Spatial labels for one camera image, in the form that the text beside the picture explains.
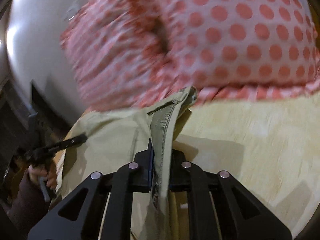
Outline khaki pants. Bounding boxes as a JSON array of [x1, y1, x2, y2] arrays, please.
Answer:
[[57, 87, 197, 239]]

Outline left forearm dark sleeve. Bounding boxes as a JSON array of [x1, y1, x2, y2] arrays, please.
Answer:
[[8, 170, 49, 235]]

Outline person's left hand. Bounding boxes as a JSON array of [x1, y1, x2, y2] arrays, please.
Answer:
[[28, 161, 57, 190]]

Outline yellow patterned bedsheet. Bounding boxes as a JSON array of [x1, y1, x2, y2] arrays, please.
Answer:
[[172, 94, 319, 239]]

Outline polka dot pillow left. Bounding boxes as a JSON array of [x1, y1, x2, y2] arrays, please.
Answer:
[[60, 0, 184, 112]]

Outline polka dot pillow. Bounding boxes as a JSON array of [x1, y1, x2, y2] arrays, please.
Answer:
[[160, 0, 319, 102], [60, 0, 184, 112]]

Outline polka dot pillow right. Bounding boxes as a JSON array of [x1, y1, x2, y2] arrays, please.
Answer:
[[160, 0, 319, 102]]

